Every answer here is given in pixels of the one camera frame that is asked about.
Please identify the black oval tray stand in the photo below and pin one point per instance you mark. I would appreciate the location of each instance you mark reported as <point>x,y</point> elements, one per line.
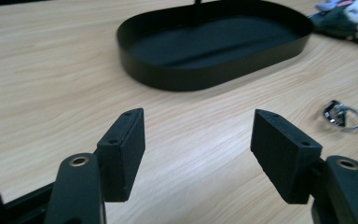
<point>211,43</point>

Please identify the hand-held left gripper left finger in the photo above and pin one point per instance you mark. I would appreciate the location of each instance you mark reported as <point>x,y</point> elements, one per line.
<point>121,161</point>

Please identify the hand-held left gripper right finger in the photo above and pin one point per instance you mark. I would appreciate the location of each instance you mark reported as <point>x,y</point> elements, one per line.
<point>281,155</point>

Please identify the dark green plush toy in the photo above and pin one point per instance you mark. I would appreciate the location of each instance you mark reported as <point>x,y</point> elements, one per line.
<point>335,23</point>

